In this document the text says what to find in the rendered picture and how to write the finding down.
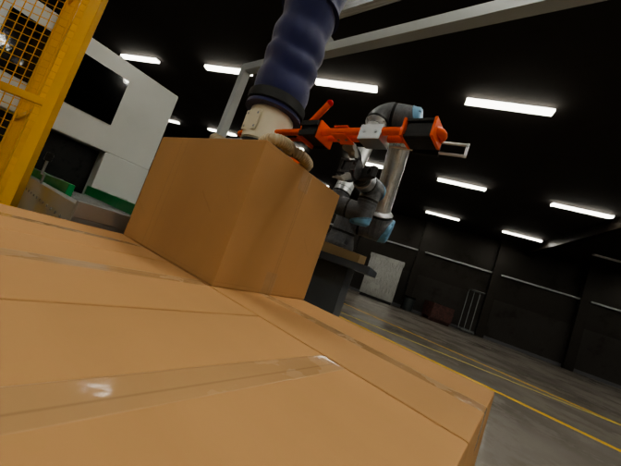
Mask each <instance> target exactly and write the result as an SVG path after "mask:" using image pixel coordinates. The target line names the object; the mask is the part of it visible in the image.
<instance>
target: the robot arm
mask: <svg viewBox="0 0 621 466"><path fill-rule="evenodd" d="M405 117H407V118H408V119H409V118H423V110H422V108H421V107H418V106H415V105H410V104H400V103H396V102H391V103H385V104H381V105H379V106H377V107H376V108H374V109H373V110H371V111H370V113H369V114H368V115H367V117H366V120H365V123H366V125H368V124H384V125H385V126H386V127H402V124H403V121H404V118H405ZM353 143H354V142H353ZM342 148H343V150H344V151H346V152H348V155H349V158H343V157H341V161H340V164H339V167H338V169H337V172H338V173H339V174H337V173H336V175H335V176H333V177H332V178H336V179H338V181H337V182H336V184H335V187H334V188H333V189H332V190H333V191H334V192H335V193H337V194H338V195H339V199H338V202H337V205H336V208H335V212H334V214H335V215H336V217H335V221H334V223H333V226H332V228H331V230H330V232H329V233H328V234H327V235H326V237H325V240H324V241H326V242H329V243H332V244H334V245H336V246H338V247H341V248H344V249H346V250H349V251H353V249H354V238H355V235H356V234H357V235H359V236H362V237H364V238H367V239H371V240H374V241H376V242H381V243H386V242H387V240H388V238H389V236H390V234H391V232H392V230H393V228H394V225H395V223H396V221H395V220H392V219H393V214H392V213H391V211H392V207H393V204H394V201H395V198H396V193H397V190H398V187H399V183H400V180H401V178H402V175H403V171H404V168H405V165H406V162H407V159H408V154H409V151H407V150H399V149H393V148H389V146H388V150H387V153H386V157H385V159H384V166H383V169H382V173H381V176H380V179H378V178H377V177H376V175H377V172H378V169H379V167H378V166H368V167H365V168H364V166H365V165H366V163H367V161H368V159H369V157H370V155H371V152H372V150H373V149H365V148H364V147H357V146H356V144H355V143H354V145H350V144H345V145H343V146H342ZM354 187H355V188H356V189H358V190H359V191H360V194H359V198H358V200H357V201H355V200H352V199H350V195H351V193H352V191H353V189H354Z"/></svg>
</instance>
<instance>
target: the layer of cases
mask: <svg viewBox="0 0 621 466"><path fill-rule="evenodd" d="M493 397H494V392H493V391H492V390H490V389H488V388H486V387H484V386H481V385H479V384H477V383H475V382H472V381H470V380H468V379H467V378H465V377H463V376H461V375H459V374H456V373H454V372H451V371H449V370H447V369H445V368H444V367H442V366H440V365H438V364H436V363H434V362H431V361H428V360H426V359H424V358H422V357H421V356H419V355H417V354H415V353H413V352H411V351H409V350H407V349H403V348H401V347H399V346H397V345H396V344H394V343H392V342H390V341H388V340H386V339H384V338H381V337H378V336H376V335H374V334H373V333H371V332H369V331H367V330H365V329H363V328H360V327H358V326H356V325H353V324H351V323H350V322H348V321H346V320H344V319H342V318H340V317H337V316H335V315H333V314H331V313H329V312H327V311H325V310H323V309H321V308H319V307H317V306H314V305H312V304H310V303H308V302H306V301H304V300H300V299H294V298H288V297H281V296H275V295H269V294H262V293H256V292H249V291H244V290H237V289H231V288H219V287H213V286H211V285H209V284H208V283H206V282H204V281H203V280H201V279H199V278H197V277H196V276H194V275H193V274H191V273H189V272H187V271H186V270H184V269H182V268H181V267H179V266H177V265H175V264H173V263H171V262H170V261H168V260H166V259H165V258H164V257H162V256H160V255H159V254H157V253H155V252H154V251H151V250H149V249H148V248H146V247H144V246H143V245H141V244H139V243H138V242H137V241H135V240H133V239H131V238H129V237H128V236H126V235H124V234H121V233H117V232H114V231H110V230H106V229H102V228H98V227H92V226H88V225H84V224H81V223H77V222H73V221H69V220H66V219H62V218H58V217H54V216H50V215H44V214H40V213H36V212H33V211H29V210H25V209H21V208H17V207H14V206H10V205H6V204H2V203H0V466H474V465H475V462H476V459H477V456H478V452H479V449H480V445H481V440H482V436H483V433H484V429H485V426H486V423H487V420H488V416H489V413H490V409H491V406H492V403H493Z"/></svg>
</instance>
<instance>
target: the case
mask: <svg viewBox="0 0 621 466"><path fill-rule="evenodd" d="M338 199H339V195H338V194H337V193H335V192H334V191H333V190H331V189H330V188H329V187H327V186H326V185H325V184H323V183H322V182H321V181H320V180H319V179H317V178H316V177H315V176H314V175H312V174H311V173H310V172H308V171H307V170H306V169H304V168H303V167H302V166H300V165H299V164H298V163H296V162H295V161H294V160H292V159H291V158H290V157H288V156H287V155H286V154H285V153H283V152H282V151H280V150H279V149H278V148H276V147H275V146H274V145H273V144H271V143H270V142H269V141H267V140H238V139H204V138H172V137H163V138H162V141H161V143H160V146H159V148H158V151H157V153H156V155H155V157H154V159H153V162H152V166H151V168H150V171H149V173H148V176H147V177H146V180H145V182H144V184H143V187H142V189H141V192H140V196H139V198H138V200H137V202H136V204H135V207H134V209H133V212H132V214H131V217H130V219H129V221H128V224H127V227H126V229H125V232H124V235H126V236H128V237H129V238H131V239H133V240H135V241H137V242H138V243H139V244H141V245H143V246H144V247H146V248H148V249H149V250H151V251H154V252H155V253H157V254H159V255H160V256H162V257H164V258H165V259H166V260H168V261H170V262H171V263H173V264H175V265H177V266H179V267H181V268H182V269H184V270H186V271H187V272H189V273H191V274H193V275H194V276H196V277H197V278H199V279H201V280H203V281H204V282H206V283H208V284H209V285H211V286H213V287H219V288H231V289H237V290H244V291H249V292H256V293H262V294H269V295H275V296H281V297H288V298H294V299H300V300H304V298H305V295H306V292H307V289H308V287H309V284H310V282H311V277H312V274H313V271H314V268H315V266H316V264H317V261H318V258H319V255H320V252H321V249H322V246H323V243H324V240H325V237H326V234H327V231H328V228H329V226H330V223H331V220H332V218H333V215H334V212H335V208H336V205H337V202H338Z"/></svg>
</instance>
